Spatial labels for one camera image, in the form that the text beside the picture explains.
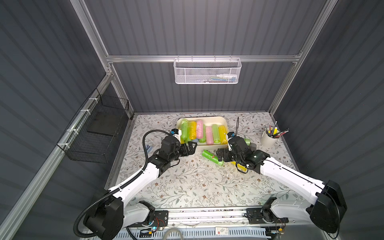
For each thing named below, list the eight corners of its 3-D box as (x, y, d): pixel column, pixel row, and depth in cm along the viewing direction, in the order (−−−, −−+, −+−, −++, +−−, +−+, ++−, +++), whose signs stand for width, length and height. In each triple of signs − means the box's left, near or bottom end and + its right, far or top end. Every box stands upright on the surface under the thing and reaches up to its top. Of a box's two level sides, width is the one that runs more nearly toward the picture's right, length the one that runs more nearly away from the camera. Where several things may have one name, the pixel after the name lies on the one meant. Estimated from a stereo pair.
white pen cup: (260, 148, 102) (267, 138, 93) (257, 137, 107) (263, 127, 98) (274, 148, 102) (282, 138, 93) (270, 137, 107) (277, 127, 98)
